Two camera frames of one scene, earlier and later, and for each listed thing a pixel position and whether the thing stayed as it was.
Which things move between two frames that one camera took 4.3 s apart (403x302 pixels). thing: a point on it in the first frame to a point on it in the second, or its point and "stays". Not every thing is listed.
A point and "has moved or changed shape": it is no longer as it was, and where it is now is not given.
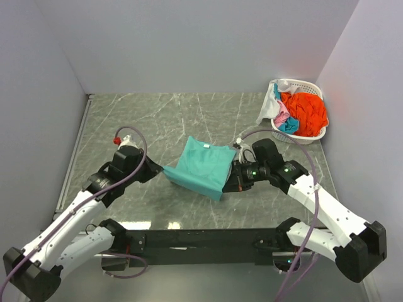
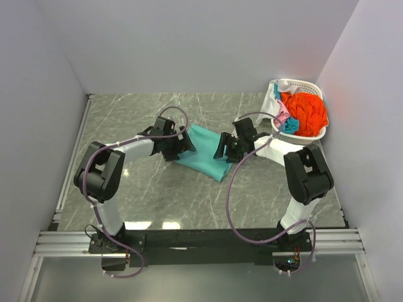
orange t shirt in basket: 310,111 stays
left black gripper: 152,168 to 182,145
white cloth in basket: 270,106 stays
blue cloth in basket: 291,125 stays
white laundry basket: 305,87 stays
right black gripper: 237,182 to 226,139
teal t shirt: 201,168 has moved or changed shape
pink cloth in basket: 283,115 stays
